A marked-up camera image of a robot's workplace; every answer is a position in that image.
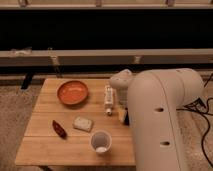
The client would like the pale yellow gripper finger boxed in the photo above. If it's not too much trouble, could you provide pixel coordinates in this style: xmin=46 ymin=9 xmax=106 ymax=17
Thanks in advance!
xmin=117 ymin=107 xmax=129 ymax=124

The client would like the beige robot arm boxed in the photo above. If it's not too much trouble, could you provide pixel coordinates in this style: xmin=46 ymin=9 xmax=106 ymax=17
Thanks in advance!
xmin=109 ymin=68 xmax=204 ymax=171

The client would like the white eraser block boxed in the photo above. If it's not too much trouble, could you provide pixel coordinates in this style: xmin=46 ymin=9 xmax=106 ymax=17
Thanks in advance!
xmin=73 ymin=117 xmax=93 ymax=132

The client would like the orange ceramic bowl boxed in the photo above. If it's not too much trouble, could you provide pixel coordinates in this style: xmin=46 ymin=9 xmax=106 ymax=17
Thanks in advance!
xmin=57 ymin=80 xmax=89 ymax=105

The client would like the white power strip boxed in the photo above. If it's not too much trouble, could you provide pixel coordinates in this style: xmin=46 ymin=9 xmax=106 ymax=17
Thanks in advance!
xmin=104 ymin=85 xmax=114 ymax=115

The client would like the wooden table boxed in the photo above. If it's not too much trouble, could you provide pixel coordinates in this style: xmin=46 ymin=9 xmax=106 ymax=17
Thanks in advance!
xmin=15 ymin=78 xmax=135 ymax=166

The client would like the dark red chili pepper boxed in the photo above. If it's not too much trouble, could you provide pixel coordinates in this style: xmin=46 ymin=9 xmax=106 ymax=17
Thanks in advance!
xmin=52 ymin=120 xmax=67 ymax=139

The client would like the grey metal rail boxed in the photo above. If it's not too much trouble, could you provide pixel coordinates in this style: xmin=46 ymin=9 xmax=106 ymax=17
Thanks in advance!
xmin=0 ymin=49 xmax=213 ymax=67

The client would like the black cable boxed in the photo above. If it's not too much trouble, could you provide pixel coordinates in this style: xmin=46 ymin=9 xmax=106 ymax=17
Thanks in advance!
xmin=176 ymin=71 xmax=213 ymax=159

